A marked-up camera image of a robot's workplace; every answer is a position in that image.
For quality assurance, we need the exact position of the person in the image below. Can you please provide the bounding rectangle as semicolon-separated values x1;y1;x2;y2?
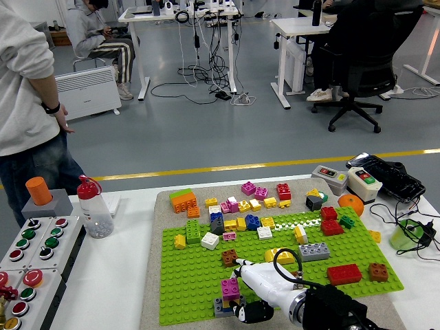
305;0;426;103
65;0;142;101
0;0;87;228

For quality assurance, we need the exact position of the green baseplate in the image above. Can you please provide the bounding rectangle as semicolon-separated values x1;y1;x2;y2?
157;206;405;327

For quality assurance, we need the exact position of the white flat panel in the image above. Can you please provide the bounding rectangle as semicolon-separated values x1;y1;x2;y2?
102;194;122;218

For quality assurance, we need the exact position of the grey switch box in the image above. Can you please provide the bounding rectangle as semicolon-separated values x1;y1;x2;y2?
311;164;349;195

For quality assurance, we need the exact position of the black office chair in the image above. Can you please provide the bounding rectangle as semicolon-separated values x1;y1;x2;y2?
311;5;426;134

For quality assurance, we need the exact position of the black handheld device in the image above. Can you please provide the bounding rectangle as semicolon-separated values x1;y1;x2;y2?
346;152;427;203

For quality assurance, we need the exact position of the metal chair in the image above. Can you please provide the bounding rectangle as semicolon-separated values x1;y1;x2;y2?
71;51;116;73

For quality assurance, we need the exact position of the orange cylinder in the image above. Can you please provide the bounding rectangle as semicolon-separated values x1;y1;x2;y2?
25;176;53;206

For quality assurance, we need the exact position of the red long brick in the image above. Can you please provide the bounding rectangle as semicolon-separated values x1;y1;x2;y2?
326;263;364;286

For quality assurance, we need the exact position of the person's left hand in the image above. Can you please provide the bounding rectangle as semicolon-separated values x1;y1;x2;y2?
54;104;76;135

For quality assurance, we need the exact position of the dark grey cube brick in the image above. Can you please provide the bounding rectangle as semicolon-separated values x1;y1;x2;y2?
306;194;324;211

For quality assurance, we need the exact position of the orange fruit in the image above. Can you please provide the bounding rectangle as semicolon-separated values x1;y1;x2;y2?
338;192;365;217

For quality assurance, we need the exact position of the black bottle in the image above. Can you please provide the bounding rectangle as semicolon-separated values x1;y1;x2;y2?
311;0;324;28

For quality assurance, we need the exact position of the red valve handle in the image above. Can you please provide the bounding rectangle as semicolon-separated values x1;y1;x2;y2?
0;285;19;302

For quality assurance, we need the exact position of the green tall brick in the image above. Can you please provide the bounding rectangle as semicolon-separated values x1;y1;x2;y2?
185;219;201;245

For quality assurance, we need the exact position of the white desk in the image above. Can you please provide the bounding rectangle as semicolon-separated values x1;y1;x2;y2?
118;3;245;101
269;16;334;111
404;6;440;87

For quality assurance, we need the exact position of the yellow and white brick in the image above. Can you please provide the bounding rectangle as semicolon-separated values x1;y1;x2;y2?
293;224;308;245

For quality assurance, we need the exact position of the yellow arched brick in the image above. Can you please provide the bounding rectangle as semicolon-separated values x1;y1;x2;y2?
263;247;296;265

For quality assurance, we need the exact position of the black cable bundle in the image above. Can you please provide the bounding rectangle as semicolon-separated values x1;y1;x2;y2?
150;10;241;104

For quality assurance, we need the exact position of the grey long brick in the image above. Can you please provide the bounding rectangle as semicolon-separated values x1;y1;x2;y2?
298;242;331;262

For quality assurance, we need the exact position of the black cord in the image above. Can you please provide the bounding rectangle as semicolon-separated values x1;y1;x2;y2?
369;199;440;257

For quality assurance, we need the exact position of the brown square brick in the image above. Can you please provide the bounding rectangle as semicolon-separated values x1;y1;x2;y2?
368;263;389;283
221;249;239;268

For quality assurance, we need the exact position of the grey square block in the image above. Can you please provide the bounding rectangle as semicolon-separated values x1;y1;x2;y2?
21;188;74;219

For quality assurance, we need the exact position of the grey wide brick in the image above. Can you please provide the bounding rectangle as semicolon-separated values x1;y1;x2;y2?
213;294;247;317

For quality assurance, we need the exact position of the cream switch box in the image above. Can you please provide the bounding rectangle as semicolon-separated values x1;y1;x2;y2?
346;166;384;203

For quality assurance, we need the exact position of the orange large brick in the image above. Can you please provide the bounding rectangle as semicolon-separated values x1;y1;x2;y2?
170;190;199;214

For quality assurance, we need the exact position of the white panel heater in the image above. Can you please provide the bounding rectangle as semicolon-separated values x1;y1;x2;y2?
54;66;123;121

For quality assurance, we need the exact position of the red tall brick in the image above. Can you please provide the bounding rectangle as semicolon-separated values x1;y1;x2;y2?
276;181;293;200

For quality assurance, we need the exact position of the clear bottle red cap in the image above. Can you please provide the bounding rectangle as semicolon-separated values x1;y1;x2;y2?
76;174;115;239

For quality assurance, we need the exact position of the white button box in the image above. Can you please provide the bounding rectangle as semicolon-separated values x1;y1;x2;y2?
0;216;54;272
25;215;87;286

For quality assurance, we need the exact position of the emergency stop button box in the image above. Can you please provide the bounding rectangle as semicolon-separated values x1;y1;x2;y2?
0;269;25;324
6;267;68;330

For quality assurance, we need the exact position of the green plastic cup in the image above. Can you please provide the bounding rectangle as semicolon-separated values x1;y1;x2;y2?
389;219;427;251

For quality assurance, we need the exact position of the black plug adapter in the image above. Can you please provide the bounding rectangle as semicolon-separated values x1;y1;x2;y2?
414;219;437;247

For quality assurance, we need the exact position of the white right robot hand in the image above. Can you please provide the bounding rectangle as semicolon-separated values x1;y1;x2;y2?
230;258;309;325

